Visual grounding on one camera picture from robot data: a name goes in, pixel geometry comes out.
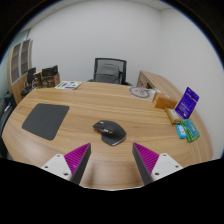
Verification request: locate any dark grey computer mouse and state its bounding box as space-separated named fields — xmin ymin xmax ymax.
xmin=92 ymin=119 xmax=127 ymax=147

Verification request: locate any small black chair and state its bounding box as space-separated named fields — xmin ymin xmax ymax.
xmin=21 ymin=67 xmax=37 ymax=98

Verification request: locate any large black chair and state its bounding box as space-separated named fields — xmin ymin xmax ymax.
xmin=0 ymin=92 xmax=17 ymax=159

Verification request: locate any black mesh office chair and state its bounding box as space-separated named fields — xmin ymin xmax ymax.
xmin=87 ymin=57 xmax=134 ymax=86

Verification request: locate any white green leaflet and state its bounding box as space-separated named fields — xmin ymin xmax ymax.
xmin=54 ymin=80 xmax=83 ymax=91

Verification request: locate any dark grey mouse pad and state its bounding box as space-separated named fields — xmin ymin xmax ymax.
xmin=21 ymin=103 xmax=70 ymax=141

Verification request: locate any small brown box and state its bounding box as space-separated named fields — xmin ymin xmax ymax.
xmin=32 ymin=70 xmax=43 ymax=89

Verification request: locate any dark brown box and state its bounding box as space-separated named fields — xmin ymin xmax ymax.
xmin=41 ymin=73 xmax=61 ymax=89

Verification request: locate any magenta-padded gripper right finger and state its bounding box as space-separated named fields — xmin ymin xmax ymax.
xmin=132 ymin=142 xmax=184 ymax=186

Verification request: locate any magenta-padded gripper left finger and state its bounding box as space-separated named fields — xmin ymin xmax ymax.
xmin=41 ymin=142 xmax=92 ymax=185

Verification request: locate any grey backpack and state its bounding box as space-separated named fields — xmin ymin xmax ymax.
xmin=94 ymin=63 xmax=122 ymax=84

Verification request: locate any small blue packet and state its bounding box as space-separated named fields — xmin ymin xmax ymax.
xmin=175 ymin=124 xmax=188 ymax=140

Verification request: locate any orange-brown cardboard box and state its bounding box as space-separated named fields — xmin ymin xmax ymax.
xmin=152 ymin=92 xmax=178 ymax=110

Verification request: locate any small tan labelled box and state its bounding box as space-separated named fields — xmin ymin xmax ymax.
xmin=165 ymin=107 xmax=183 ymax=125

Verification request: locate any green packet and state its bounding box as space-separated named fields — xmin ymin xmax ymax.
xmin=180 ymin=118 xmax=201 ymax=143

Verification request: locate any black box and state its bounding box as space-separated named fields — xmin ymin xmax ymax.
xmin=41 ymin=64 xmax=59 ymax=78

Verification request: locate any purple card package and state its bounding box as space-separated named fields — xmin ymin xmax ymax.
xmin=174 ymin=86 xmax=200 ymax=120

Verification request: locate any wooden shelf unit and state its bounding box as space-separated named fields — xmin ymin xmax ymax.
xmin=7 ymin=38 xmax=34 ymax=101

